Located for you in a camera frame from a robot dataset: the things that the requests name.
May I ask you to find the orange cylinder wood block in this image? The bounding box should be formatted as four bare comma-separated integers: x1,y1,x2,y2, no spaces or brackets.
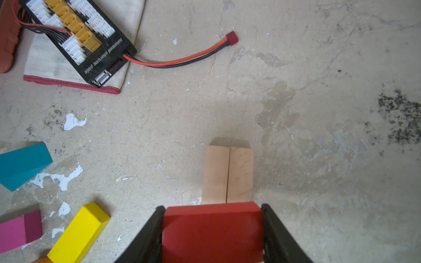
32,257,53,263

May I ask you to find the teal wood block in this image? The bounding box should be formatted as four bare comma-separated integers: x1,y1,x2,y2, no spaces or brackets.
1,143,53,192

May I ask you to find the red rectangular wood block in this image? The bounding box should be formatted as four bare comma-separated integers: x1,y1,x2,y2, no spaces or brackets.
162,202,264,263

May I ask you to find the yellow rectangular wood block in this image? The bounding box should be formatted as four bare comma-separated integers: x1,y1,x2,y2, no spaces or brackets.
47,202,110,263

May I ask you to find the red black cable with plug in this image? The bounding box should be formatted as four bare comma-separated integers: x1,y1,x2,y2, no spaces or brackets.
123,31,240,69

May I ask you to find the white work glove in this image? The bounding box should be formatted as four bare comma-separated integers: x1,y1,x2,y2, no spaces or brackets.
22,0,146,95

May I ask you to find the magenta wood block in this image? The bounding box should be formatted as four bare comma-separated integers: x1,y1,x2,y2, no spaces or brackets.
1,210,43,254

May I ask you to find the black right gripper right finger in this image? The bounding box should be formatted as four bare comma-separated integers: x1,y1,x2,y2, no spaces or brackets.
261,204,313,263

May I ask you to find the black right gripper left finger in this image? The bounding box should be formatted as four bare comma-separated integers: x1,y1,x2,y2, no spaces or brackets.
115,206,166,263

